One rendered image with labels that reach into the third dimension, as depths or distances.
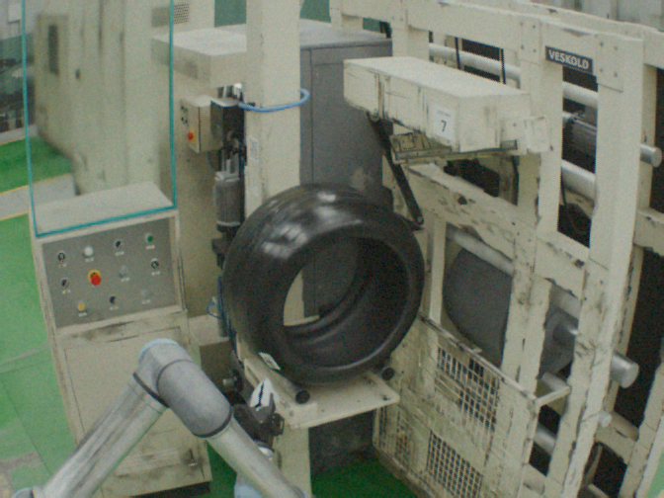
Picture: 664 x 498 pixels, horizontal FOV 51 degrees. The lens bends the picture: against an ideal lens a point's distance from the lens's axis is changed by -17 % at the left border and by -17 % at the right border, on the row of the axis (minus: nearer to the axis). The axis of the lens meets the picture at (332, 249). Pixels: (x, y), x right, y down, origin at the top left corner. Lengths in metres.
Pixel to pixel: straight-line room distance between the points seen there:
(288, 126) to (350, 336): 0.68
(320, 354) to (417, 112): 0.85
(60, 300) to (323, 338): 0.94
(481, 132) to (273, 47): 0.70
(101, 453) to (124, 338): 1.07
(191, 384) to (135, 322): 1.15
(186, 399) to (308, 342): 0.94
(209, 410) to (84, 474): 0.39
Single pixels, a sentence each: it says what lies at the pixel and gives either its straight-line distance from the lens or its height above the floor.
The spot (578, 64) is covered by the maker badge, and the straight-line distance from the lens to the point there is 2.02.
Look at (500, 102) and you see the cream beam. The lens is 2.02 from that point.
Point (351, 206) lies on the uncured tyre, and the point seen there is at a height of 1.44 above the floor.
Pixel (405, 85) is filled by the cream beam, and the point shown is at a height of 1.76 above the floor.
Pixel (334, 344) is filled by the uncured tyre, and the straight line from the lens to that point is 2.56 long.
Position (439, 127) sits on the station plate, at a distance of 2.02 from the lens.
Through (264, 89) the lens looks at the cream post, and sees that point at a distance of 2.36.
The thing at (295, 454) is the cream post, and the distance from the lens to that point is 2.94.
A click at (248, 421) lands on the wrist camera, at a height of 0.97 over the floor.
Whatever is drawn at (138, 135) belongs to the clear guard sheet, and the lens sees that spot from 2.63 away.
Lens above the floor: 2.16
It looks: 23 degrees down
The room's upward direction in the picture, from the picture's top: 1 degrees counter-clockwise
